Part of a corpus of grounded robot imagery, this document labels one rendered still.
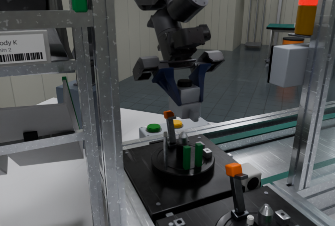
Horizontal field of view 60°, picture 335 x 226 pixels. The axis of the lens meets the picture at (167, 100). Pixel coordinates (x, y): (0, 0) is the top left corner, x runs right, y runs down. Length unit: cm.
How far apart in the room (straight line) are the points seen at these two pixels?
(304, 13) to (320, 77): 11
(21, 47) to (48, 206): 54
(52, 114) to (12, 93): 288
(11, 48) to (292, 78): 45
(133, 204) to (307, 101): 37
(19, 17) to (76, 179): 62
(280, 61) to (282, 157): 37
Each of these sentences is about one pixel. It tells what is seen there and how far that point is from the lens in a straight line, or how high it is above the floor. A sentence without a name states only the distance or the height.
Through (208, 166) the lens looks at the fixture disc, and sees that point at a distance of 63.
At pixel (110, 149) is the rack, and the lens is 33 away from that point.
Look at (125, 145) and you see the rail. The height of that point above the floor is 96.
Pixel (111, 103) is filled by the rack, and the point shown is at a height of 122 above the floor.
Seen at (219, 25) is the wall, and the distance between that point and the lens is 789.
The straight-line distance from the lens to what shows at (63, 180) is 85.
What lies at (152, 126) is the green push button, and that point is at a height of 97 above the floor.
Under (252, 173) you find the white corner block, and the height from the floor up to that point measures 99.
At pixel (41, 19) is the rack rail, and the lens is 29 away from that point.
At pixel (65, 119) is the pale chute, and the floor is 115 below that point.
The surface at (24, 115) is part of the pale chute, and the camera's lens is 45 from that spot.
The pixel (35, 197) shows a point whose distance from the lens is 82.
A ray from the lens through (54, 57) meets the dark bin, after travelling 47.
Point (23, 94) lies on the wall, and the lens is 341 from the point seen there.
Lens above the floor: 132
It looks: 20 degrees down
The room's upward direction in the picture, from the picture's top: straight up
